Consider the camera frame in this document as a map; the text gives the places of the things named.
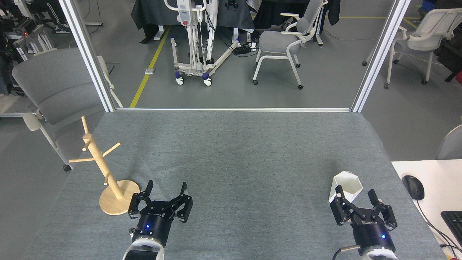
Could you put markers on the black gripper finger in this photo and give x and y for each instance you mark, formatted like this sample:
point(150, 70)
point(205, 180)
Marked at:
point(388, 215)
point(339, 211)
point(135, 206)
point(184, 207)

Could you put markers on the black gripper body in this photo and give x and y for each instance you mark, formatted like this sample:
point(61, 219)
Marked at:
point(153, 225)
point(371, 234)

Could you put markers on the white hexagonal cup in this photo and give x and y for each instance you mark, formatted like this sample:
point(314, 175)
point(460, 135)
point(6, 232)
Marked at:
point(355, 184)

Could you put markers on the wooden cup rack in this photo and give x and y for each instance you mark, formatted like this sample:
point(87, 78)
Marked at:
point(119, 202)

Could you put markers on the dark equipment rack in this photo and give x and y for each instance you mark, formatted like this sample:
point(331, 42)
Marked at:
point(18, 32)

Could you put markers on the black computer mouse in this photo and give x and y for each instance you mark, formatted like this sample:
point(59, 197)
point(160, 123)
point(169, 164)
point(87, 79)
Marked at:
point(413, 187)

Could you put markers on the white desk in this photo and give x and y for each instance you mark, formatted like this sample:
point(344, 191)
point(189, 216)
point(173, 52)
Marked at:
point(440, 180)

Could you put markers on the black keyboard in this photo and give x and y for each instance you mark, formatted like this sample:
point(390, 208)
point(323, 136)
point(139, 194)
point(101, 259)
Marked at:
point(454, 224)

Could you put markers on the grey rounded chair back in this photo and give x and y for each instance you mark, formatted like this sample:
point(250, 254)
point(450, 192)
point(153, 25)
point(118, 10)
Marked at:
point(453, 144)

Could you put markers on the metal floor plate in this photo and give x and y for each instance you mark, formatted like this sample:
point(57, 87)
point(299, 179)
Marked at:
point(150, 71)

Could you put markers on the black power strip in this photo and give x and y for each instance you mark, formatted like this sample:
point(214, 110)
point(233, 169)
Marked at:
point(242, 50)

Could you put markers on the white wheeled stand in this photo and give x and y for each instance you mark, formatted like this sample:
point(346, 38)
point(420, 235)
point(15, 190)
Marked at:
point(184, 16)

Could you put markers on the black table cloth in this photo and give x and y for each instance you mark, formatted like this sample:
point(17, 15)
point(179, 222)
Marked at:
point(151, 14)

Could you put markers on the silver table edge rail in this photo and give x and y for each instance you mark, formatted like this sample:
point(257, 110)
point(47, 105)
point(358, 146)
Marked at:
point(234, 109)

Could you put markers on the grey chair with beige frame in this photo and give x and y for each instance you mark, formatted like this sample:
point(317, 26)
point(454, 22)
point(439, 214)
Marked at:
point(54, 83)

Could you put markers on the silver frame post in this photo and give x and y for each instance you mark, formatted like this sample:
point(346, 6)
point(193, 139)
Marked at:
point(88, 54)
point(379, 54)

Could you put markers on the grey office chair white frame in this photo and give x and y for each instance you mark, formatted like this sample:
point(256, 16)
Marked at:
point(278, 41)
point(429, 32)

